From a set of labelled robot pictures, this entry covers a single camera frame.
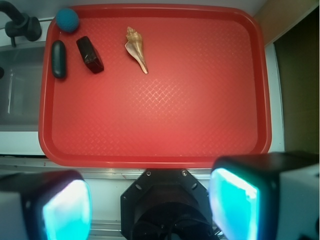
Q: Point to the stainless steel sink basin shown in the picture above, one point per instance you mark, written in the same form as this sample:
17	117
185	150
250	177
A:
20	86

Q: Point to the blue textured ball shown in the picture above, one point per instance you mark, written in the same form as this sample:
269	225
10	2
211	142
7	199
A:
67	20

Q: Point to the red plastic tray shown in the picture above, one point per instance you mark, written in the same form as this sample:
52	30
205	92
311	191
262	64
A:
205	95

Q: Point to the tan conch seashell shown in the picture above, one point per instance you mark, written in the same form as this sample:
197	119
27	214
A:
135	47

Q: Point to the black glossy box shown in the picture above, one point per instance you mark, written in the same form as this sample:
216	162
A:
90	55

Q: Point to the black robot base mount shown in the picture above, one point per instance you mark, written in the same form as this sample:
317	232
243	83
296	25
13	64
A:
166	204

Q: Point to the black oval stone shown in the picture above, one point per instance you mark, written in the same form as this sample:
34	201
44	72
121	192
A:
58	59

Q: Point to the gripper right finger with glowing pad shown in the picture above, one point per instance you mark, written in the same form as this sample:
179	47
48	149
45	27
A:
272	196

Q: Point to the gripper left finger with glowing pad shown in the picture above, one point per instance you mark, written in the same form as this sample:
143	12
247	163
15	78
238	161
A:
53	205

